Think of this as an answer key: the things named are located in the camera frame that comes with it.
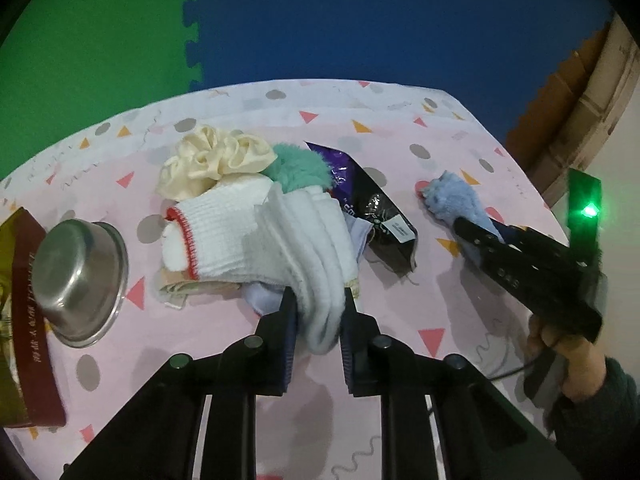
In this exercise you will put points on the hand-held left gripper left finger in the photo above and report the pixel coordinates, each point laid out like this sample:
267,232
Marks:
287,342

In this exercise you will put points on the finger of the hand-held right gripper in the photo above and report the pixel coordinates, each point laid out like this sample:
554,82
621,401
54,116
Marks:
475,242
510,235

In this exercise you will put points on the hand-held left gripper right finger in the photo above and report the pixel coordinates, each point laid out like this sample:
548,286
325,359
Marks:
350,357

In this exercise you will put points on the blue fluffy cloth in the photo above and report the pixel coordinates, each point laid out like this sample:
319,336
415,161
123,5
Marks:
452,197

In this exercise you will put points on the white sock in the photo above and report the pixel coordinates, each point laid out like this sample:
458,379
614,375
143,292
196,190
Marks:
310,270

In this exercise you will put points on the person's right forearm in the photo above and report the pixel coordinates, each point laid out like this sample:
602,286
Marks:
610,420

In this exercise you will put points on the person's right hand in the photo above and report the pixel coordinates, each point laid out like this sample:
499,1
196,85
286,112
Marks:
575,365

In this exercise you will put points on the pale blue cloth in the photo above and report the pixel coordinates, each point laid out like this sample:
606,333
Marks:
262,300

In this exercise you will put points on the purple and black snack packet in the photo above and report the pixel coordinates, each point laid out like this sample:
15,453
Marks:
380,210

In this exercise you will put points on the beige cloth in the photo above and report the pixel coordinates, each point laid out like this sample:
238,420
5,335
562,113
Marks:
180,287

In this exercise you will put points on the white glove with red trim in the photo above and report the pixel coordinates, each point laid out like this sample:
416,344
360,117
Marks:
220,230

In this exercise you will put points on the teal fluffy scrunchie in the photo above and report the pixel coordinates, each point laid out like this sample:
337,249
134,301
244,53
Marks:
295,167

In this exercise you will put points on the cream satin scrunchie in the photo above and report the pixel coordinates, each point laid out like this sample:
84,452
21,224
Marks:
210,160

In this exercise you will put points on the steel bowl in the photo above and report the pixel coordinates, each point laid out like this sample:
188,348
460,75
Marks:
75,275

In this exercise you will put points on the pink printed tablecloth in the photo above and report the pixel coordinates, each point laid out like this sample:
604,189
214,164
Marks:
250,120

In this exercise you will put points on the red and gold box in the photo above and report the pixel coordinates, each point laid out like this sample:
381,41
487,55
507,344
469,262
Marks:
35,370

